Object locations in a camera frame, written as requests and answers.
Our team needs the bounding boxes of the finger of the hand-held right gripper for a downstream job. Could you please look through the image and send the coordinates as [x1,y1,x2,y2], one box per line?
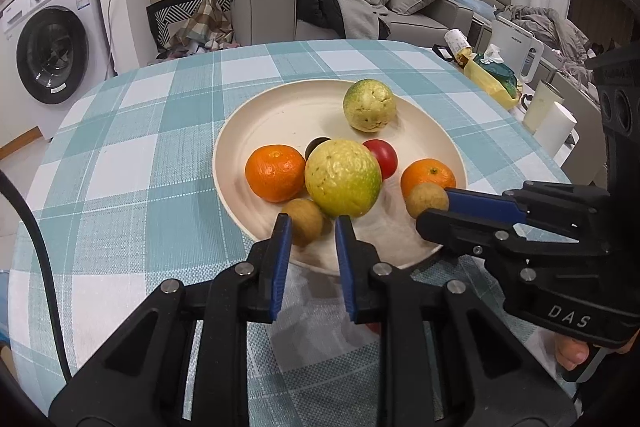
[445,181,612,254]
[416,207,602,274]

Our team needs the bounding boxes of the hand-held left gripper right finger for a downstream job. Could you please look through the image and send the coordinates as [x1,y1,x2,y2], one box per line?
[334,215,581,427]

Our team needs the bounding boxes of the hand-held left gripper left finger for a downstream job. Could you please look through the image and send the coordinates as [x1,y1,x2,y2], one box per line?
[47,213,293,427]

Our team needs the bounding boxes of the brown round longan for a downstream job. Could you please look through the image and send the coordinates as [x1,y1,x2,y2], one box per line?
[405,183,450,220]
[281,198,325,247]

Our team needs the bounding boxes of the orange tangerine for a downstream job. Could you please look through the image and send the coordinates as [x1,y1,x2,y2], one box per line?
[400,158,457,198]
[244,145,307,202]

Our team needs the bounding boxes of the smooth green-yellow guava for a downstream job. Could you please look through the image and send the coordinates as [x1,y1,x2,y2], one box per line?
[304,138,382,219]

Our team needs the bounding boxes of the small red tomato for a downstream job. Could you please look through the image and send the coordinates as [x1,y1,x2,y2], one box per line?
[361,139,399,180]

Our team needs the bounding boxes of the dark purple plum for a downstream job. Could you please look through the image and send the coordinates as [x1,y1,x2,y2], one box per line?
[304,137,333,160]

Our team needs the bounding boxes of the cream round plate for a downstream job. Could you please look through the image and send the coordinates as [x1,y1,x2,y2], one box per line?
[212,78,468,278]

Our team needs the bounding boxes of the person's right hand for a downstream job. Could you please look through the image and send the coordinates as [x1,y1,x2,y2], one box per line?
[555,336,592,371]

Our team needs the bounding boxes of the yellow plastic bag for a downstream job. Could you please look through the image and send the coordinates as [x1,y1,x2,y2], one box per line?
[462,52,523,110]

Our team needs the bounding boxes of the bumpy yellow guava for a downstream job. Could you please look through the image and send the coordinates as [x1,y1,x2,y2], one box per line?
[342,79,397,132]

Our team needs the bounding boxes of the white electric kettle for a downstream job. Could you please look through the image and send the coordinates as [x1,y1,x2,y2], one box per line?
[490,17,543,82]

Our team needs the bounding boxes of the paper wrapped roll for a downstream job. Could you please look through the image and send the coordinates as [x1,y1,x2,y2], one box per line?
[445,28,473,62]

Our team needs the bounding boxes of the teal checked tablecloth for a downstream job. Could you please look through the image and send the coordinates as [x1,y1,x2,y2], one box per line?
[10,39,576,427]

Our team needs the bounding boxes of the grey crumpled clothes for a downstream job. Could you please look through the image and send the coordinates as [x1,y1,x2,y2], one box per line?
[495,4,601,58]

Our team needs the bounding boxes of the plaid cloth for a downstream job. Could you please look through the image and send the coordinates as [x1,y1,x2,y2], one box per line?
[170,0,236,58]

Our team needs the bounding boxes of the black striped chair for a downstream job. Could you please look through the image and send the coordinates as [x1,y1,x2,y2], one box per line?
[146,0,236,58]

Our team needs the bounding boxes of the white washing machine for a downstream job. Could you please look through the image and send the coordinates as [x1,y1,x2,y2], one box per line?
[0,0,113,140]

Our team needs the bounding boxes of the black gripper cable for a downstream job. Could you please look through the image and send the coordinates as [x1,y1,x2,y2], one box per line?
[0,169,73,383]

